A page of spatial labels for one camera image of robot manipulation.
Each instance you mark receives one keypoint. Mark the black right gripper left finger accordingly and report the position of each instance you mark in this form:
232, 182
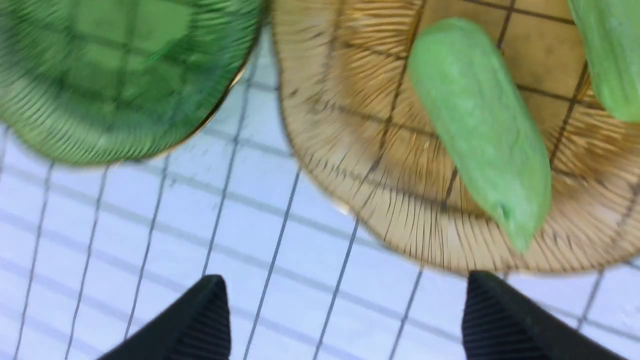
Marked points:
197, 326

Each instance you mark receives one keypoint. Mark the green ribbed glass plate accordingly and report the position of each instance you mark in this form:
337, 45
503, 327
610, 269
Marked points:
99, 82

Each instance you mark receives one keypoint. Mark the green gourd one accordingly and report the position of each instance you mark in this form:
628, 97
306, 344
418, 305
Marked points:
610, 30

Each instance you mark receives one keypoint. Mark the green gourd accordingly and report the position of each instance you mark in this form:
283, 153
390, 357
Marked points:
480, 117

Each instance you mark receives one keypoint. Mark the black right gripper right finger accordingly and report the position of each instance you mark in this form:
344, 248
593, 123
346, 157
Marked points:
501, 323

